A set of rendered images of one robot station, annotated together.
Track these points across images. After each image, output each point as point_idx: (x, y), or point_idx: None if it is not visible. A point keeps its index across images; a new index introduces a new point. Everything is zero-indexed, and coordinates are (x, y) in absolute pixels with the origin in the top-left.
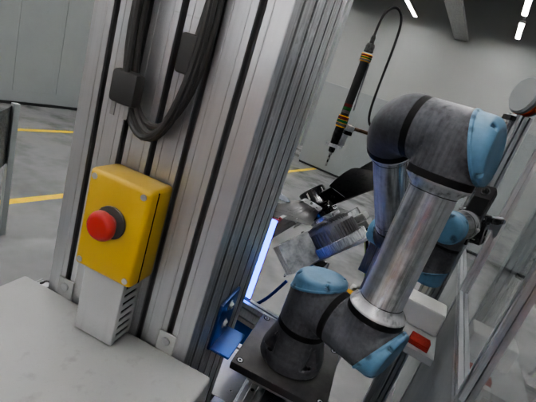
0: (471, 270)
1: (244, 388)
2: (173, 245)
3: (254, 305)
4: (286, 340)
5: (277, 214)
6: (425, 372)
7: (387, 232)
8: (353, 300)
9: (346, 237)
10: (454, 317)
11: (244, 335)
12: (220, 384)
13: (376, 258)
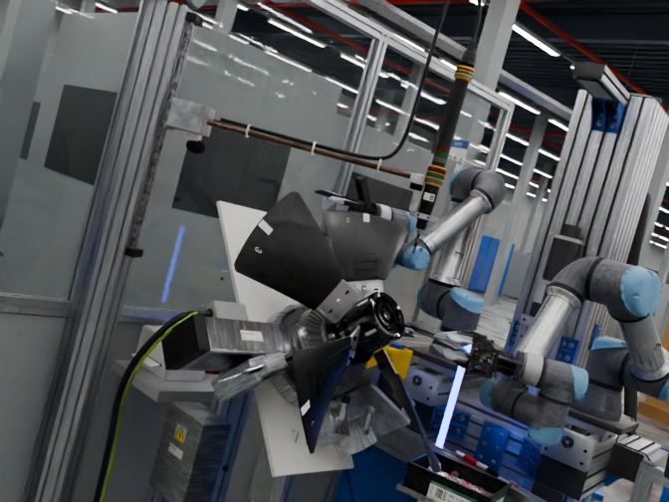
0: (95, 264)
1: (473, 379)
2: None
3: (431, 442)
4: None
5: (459, 345)
6: (121, 423)
7: (467, 242)
8: (460, 284)
9: None
10: (135, 330)
11: (509, 322)
12: None
13: (464, 257)
